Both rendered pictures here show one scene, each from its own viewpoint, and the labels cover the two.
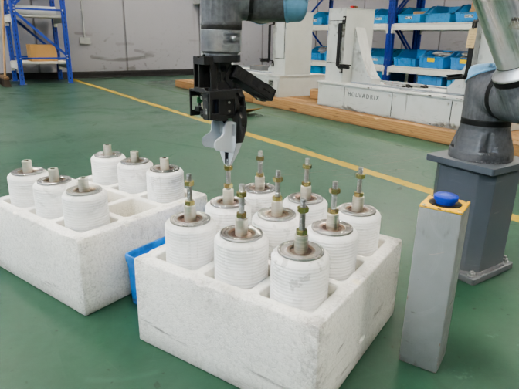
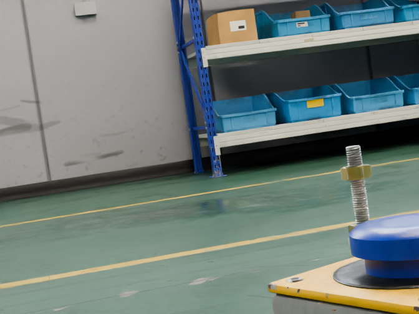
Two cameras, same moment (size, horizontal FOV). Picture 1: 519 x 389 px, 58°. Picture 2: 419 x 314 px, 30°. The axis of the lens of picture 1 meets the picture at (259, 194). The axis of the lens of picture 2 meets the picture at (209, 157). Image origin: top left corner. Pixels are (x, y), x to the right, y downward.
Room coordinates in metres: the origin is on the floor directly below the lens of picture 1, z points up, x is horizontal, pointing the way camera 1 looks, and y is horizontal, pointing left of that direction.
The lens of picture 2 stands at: (0.80, -0.58, 0.37)
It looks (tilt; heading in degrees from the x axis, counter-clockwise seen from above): 3 degrees down; 112
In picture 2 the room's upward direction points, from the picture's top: 8 degrees counter-clockwise
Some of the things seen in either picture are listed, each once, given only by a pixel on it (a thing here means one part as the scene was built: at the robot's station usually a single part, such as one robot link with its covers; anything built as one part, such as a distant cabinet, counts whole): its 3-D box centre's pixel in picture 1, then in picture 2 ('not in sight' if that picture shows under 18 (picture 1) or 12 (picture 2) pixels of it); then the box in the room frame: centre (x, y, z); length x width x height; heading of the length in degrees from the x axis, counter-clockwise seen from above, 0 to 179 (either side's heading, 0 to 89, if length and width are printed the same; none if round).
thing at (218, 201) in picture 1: (228, 202); not in sight; (0.92, 0.06, 0.25); 0.08 x 0.08 x 0.01
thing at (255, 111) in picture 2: not in sight; (238, 113); (-0.90, 4.18, 0.36); 0.50 x 0.38 x 0.21; 125
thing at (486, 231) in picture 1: (469, 211); not in sight; (1.17, -0.56, 0.15); 0.19 x 0.19 x 0.30; 35
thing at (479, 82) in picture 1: (493, 90); not in sight; (1.16, -0.56, 0.47); 0.13 x 0.12 x 0.14; 11
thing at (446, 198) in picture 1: (446, 200); (413, 252); (0.76, -0.32, 0.32); 0.04 x 0.04 x 0.02
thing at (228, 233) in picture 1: (241, 234); not in sight; (0.76, 0.03, 0.25); 0.08 x 0.08 x 0.01
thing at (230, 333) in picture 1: (274, 288); not in sight; (0.86, -0.03, 0.09); 0.39 x 0.39 x 0.18; 57
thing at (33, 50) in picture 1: (42, 52); not in sight; (6.15, 2.77, 0.36); 0.31 x 0.25 x 0.20; 125
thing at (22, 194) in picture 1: (32, 206); not in sight; (1.12, 0.58, 0.16); 0.10 x 0.10 x 0.18
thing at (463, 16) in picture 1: (481, 13); not in sight; (5.84, -2.53, 0.89); 0.50 x 0.38 x 0.21; 125
